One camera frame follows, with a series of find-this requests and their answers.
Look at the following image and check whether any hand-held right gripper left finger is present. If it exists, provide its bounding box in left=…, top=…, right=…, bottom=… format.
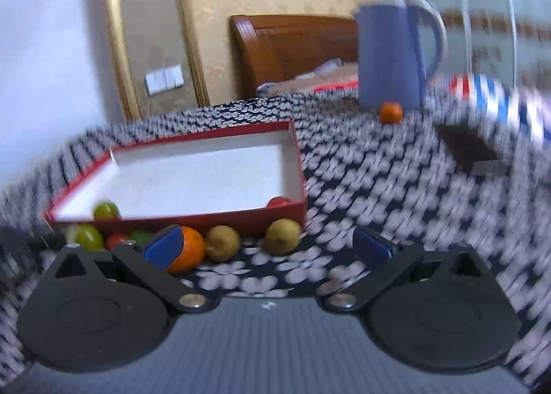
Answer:
left=41, top=225, right=209, bottom=314

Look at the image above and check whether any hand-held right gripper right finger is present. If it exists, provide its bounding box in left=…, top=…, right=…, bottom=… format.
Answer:
left=325, top=227, right=500, bottom=313

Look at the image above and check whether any large orange mandarin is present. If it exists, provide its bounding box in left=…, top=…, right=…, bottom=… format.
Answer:
left=166, top=226, right=206, bottom=274

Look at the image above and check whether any pale yellow small fruit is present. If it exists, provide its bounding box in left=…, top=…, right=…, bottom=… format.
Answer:
left=204, top=225, right=241, bottom=262

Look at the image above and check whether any green tomato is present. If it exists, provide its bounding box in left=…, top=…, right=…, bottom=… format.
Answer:
left=94, top=202, right=121, bottom=220
left=74, top=224, right=104, bottom=252

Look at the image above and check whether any red shallow cardboard box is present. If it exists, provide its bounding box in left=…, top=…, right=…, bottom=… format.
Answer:
left=44, top=119, right=308, bottom=236

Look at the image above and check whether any olive green small fruit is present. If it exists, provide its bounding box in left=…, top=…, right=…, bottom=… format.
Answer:
left=264, top=219, right=302, bottom=255

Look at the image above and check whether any black white floral tablecloth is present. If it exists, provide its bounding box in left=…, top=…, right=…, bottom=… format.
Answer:
left=0, top=88, right=551, bottom=394

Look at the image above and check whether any small orange mandarin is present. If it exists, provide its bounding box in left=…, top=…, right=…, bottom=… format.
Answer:
left=380, top=102, right=404, bottom=124

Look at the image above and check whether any brown pink bedding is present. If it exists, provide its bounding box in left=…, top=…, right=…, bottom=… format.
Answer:
left=258, top=57, right=360, bottom=98

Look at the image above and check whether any blue pitcher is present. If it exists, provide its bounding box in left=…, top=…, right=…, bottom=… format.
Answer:
left=352, top=0, right=448, bottom=111

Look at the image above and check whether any red white blue striped blanket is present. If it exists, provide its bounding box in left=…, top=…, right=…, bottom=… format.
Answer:
left=314, top=73, right=549, bottom=143

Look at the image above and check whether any wooden bed headboard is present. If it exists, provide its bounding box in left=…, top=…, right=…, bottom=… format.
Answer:
left=230, top=14, right=360, bottom=99

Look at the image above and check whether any white wall light switch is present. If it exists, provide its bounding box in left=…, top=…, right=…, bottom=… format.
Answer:
left=144, top=67, right=185, bottom=96

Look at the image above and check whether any gold wall moulding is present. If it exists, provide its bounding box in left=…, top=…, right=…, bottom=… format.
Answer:
left=170, top=0, right=211, bottom=107
left=95, top=0, right=143, bottom=121

